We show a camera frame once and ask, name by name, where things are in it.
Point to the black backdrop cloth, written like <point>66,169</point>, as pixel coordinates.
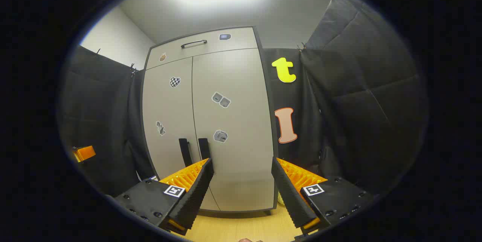
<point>357,102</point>

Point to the yellow plush object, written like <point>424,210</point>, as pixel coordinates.
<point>281,199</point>

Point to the grey double-door shoe cabinet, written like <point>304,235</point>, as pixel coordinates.
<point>244,213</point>

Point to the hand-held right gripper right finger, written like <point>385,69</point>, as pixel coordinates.
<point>292,196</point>

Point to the grey shoe cabinet door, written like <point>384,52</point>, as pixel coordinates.
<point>241,121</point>
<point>169,140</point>

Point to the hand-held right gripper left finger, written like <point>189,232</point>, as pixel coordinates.
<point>196,196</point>

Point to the blue and white book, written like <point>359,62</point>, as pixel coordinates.
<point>153,178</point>

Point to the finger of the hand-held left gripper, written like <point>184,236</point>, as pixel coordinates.
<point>84,153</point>

